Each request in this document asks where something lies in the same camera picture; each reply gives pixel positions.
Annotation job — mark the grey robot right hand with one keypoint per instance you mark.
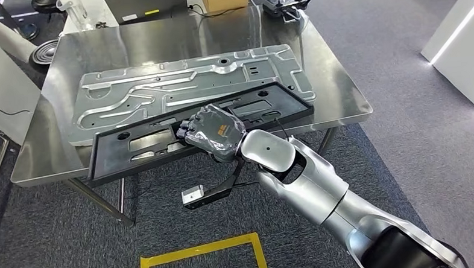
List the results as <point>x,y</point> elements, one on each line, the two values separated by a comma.
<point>217,134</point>

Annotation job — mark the black plastic panel part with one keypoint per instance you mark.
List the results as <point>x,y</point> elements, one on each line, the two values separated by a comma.
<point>110,154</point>

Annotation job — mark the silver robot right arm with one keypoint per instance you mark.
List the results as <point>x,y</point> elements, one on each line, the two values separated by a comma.
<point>303,186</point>

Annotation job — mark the stainless steel workbench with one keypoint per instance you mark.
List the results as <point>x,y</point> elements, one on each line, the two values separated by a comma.
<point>157,44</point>

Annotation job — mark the grey stamped metal panel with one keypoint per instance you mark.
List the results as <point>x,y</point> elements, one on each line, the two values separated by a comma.
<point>139,93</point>

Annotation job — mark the black remote controller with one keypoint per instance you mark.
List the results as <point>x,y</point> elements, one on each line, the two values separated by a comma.
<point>279,6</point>

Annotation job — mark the grey laptop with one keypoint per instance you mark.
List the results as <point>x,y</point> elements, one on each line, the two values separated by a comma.
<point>143,5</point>

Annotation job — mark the small dark key bunch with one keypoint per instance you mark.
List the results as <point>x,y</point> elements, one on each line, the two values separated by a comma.
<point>101,25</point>

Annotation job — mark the white desk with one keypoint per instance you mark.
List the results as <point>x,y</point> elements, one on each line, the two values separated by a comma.
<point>95,13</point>

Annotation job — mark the round ribbed metal base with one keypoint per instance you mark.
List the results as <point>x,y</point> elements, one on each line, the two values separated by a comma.
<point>45,53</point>

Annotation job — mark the pole with round base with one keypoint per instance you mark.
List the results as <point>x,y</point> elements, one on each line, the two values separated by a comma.
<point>30,32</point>

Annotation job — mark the black round stool base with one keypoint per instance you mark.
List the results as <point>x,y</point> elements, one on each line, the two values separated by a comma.
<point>45,4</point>

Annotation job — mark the white board panel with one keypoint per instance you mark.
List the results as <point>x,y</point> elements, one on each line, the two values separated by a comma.
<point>3,91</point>

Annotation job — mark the white illuminated counter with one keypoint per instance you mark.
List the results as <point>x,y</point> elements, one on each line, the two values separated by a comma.
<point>457,59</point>

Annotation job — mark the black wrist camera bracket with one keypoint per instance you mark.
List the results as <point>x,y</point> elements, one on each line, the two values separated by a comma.
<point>223,187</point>

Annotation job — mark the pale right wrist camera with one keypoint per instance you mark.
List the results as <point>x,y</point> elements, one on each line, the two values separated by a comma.
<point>192,194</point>

